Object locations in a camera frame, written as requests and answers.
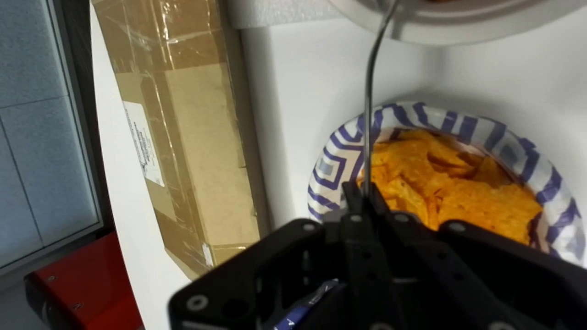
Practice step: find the frosted glass door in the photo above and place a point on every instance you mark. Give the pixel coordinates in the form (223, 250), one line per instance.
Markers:
(42, 135)

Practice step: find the red bin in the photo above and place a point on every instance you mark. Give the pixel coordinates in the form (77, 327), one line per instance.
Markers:
(91, 287)

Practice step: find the white bowl with snacks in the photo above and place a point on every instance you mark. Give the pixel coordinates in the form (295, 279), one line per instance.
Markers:
(464, 21)

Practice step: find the taped cardboard box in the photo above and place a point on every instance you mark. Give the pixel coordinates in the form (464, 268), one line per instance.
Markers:
(194, 140)

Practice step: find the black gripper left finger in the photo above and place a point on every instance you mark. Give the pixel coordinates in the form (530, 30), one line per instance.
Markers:
(359, 257)

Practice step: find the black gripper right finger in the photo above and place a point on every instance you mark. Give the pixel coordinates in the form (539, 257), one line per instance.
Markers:
(464, 276)

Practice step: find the blue patterned paper bowl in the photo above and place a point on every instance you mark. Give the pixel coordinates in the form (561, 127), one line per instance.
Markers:
(451, 184)

